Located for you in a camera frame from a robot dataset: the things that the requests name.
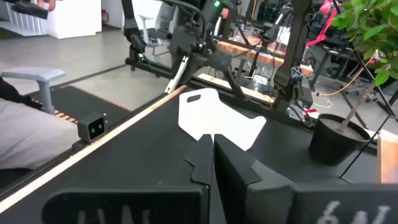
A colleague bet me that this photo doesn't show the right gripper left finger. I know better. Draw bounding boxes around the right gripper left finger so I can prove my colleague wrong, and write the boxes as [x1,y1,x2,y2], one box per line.
[42,133,215,224]

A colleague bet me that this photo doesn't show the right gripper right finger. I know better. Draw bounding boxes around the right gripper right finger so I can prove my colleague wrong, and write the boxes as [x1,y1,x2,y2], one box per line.
[214,133,398,224]

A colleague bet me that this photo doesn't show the green plant black pot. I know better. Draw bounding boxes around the green plant black pot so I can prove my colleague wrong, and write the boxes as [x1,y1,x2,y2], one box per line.
[308,0,398,167]

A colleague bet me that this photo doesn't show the black floor mat striped edge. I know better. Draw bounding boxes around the black floor mat striped edge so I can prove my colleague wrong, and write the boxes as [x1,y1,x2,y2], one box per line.
[29,85,131,125]

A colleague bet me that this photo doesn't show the wooden workbench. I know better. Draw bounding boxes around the wooden workbench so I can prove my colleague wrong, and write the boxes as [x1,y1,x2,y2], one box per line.
[217,40,315,77]

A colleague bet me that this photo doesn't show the person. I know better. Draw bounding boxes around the person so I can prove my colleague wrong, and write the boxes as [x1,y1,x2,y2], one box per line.
[0,76,80,170]

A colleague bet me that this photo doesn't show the white office chair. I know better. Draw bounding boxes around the white office chair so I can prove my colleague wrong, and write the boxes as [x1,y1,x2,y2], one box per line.
[136,14,162,57]

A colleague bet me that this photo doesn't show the grey chair armrest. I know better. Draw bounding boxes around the grey chair armrest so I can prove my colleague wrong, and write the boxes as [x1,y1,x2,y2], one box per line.
[1,67,66,115]

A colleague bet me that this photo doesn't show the white cabinet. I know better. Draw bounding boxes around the white cabinet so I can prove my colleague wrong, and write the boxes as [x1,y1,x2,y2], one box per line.
[46,0,103,40]

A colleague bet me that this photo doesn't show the person's hand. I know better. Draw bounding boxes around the person's hand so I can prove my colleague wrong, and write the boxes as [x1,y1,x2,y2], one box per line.
[37,0,58,12]

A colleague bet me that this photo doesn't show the black handheld device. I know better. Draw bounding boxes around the black handheld device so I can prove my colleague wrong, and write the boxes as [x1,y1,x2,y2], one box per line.
[11,0,49,19]

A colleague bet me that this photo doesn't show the black camera box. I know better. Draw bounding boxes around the black camera box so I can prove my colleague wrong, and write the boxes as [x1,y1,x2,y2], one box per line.
[76,111,108,144]

